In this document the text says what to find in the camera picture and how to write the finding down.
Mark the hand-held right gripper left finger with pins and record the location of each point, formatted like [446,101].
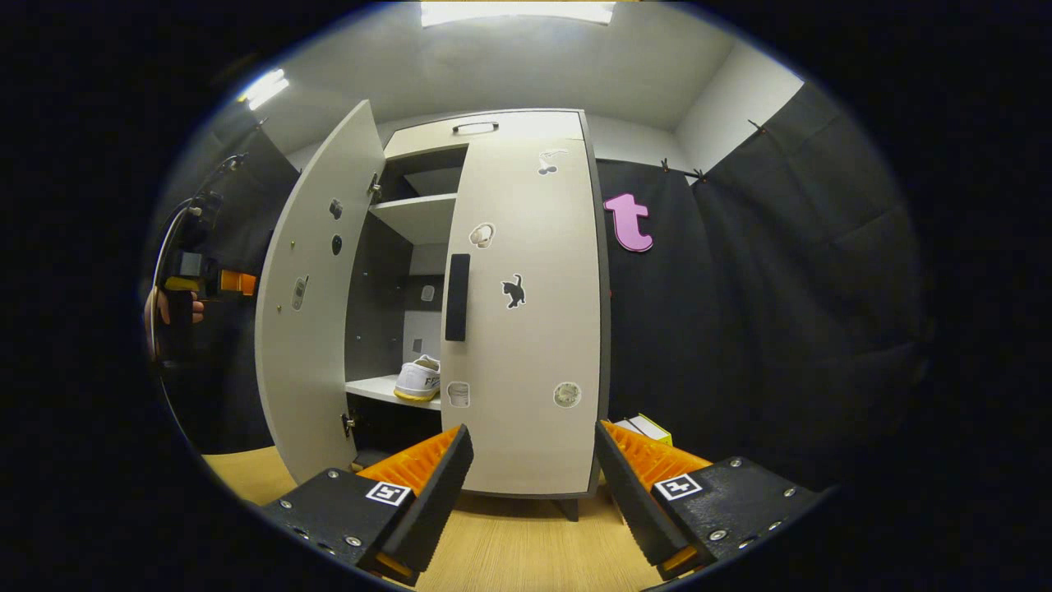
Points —
[427,501]

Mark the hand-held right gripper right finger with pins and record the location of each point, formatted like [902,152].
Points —
[637,497]

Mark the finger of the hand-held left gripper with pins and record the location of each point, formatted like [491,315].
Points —
[238,283]

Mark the white shoe cabinet door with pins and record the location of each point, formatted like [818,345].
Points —
[526,362]
[312,370]

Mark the white canvas shoe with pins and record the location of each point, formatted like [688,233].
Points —
[417,380]

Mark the white grey shoe cabinet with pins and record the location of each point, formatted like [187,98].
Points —
[534,123]

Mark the white cabinet shelf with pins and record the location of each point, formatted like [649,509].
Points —
[419,218]
[374,388]

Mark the yellow cardboard box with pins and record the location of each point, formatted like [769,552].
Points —
[649,427]

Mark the black backdrop cloth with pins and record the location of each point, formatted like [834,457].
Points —
[238,362]
[781,312]

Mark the ceiling light panel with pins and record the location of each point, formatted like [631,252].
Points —
[518,11]
[265,89]

